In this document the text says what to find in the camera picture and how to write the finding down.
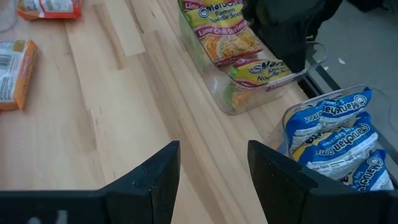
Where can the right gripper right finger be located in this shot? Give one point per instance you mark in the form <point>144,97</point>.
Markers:
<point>311,208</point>

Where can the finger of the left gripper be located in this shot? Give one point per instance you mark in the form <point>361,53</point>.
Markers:
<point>293,59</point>

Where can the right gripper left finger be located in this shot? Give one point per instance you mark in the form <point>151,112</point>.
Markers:
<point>109,208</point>

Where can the yellow-pink snack packet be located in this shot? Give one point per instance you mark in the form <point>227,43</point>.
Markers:
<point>258,71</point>

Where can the blue Maruchan ramen pack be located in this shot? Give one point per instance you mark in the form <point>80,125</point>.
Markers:
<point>370,175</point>
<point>335,109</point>
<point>342,152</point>

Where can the green Maruchan ramen pack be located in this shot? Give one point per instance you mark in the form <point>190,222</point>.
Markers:
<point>224,34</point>

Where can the orange Maruchan ramen pack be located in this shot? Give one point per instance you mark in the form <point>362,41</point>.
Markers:
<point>15,74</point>
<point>53,9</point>

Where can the white floor scrap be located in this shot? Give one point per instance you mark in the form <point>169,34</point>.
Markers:
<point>342,61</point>

